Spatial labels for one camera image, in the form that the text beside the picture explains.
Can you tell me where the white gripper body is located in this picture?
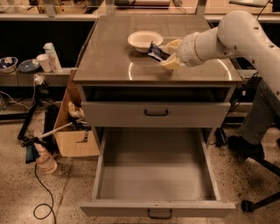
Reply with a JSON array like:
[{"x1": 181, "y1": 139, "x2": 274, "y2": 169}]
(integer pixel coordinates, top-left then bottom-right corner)
[{"x1": 177, "y1": 32, "x2": 204, "y2": 67}]

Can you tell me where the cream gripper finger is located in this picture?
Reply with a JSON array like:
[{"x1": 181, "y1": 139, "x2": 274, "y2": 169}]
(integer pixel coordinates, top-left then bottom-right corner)
[
  {"x1": 160, "y1": 38, "x2": 182, "y2": 55},
  {"x1": 160, "y1": 53, "x2": 185, "y2": 70}
]

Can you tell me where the dark blue rxbar wrapper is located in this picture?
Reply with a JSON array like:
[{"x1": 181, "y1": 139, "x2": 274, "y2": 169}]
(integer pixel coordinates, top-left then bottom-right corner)
[{"x1": 148, "y1": 42, "x2": 170, "y2": 61}]

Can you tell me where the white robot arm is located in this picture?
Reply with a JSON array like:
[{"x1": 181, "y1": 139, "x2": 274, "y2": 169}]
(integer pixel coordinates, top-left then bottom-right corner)
[{"x1": 161, "y1": 10, "x2": 280, "y2": 99}]

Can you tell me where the grey drawer cabinet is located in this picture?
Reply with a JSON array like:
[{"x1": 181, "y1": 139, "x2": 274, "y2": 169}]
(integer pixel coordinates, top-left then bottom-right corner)
[{"x1": 73, "y1": 14, "x2": 243, "y2": 138}]

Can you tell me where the closed grey top drawer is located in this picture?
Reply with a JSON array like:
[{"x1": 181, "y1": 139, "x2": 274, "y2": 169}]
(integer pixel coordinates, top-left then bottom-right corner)
[{"x1": 81, "y1": 101, "x2": 230, "y2": 128}]

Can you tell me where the open grey middle drawer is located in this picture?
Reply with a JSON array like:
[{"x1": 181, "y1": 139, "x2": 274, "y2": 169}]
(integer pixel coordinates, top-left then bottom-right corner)
[{"x1": 80, "y1": 128, "x2": 235, "y2": 220}]

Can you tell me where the white paper bowl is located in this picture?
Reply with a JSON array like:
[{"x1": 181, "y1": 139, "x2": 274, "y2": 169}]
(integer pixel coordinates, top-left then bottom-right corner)
[{"x1": 128, "y1": 31, "x2": 163, "y2": 53}]

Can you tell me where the person leg in jeans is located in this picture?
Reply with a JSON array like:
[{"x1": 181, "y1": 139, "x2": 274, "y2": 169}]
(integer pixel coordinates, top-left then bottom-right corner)
[{"x1": 241, "y1": 80, "x2": 280, "y2": 145}]

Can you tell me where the crumpled paper in box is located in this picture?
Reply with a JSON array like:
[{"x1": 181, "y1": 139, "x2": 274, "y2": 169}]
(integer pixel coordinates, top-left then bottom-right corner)
[{"x1": 67, "y1": 101, "x2": 84, "y2": 119}]

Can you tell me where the black shoe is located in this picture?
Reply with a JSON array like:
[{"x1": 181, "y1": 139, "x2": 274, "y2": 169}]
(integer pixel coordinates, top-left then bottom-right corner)
[{"x1": 227, "y1": 136, "x2": 264, "y2": 159}]

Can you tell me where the white cylindrical can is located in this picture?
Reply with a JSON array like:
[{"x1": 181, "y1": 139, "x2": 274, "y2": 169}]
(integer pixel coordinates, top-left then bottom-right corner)
[{"x1": 43, "y1": 43, "x2": 63, "y2": 74}]

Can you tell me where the cardboard box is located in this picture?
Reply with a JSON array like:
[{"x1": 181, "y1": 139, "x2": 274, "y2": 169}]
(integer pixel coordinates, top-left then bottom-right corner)
[{"x1": 54, "y1": 70, "x2": 99, "y2": 158}]

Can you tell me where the white paper cup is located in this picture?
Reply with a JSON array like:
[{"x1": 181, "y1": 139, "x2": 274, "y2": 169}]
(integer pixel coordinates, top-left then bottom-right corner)
[{"x1": 36, "y1": 53, "x2": 52, "y2": 72}]

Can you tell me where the white power adapter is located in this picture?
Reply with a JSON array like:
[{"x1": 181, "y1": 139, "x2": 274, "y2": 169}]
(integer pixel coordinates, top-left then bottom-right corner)
[{"x1": 33, "y1": 74, "x2": 45, "y2": 85}]

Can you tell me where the blue plate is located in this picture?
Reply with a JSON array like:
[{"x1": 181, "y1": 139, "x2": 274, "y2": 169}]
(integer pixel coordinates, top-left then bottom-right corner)
[{"x1": 17, "y1": 59, "x2": 40, "y2": 74}]

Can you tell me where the clear plastic bottle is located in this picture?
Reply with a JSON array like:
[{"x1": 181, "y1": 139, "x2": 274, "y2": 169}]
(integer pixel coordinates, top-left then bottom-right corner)
[{"x1": 35, "y1": 143, "x2": 58, "y2": 174}]

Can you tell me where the black office chair base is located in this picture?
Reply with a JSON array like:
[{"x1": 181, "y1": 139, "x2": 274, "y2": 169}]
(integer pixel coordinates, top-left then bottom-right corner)
[{"x1": 241, "y1": 154, "x2": 280, "y2": 214}]

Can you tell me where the blue patterned bowl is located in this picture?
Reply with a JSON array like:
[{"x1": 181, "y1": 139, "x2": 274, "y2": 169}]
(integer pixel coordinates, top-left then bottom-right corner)
[{"x1": 0, "y1": 57, "x2": 18, "y2": 74}]

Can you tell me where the grabber tool with blue handle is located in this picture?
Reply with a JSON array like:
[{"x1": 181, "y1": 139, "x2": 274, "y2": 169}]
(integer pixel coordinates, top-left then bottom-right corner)
[{"x1": 21, "y1": 118, "x2": 86, "y2": 164}]

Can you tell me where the black floor cable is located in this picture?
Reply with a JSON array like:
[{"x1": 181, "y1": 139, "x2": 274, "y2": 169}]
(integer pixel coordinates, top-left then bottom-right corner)
[{"x1": 32, "y1": 162, "x2": 58, "y2": 224}]

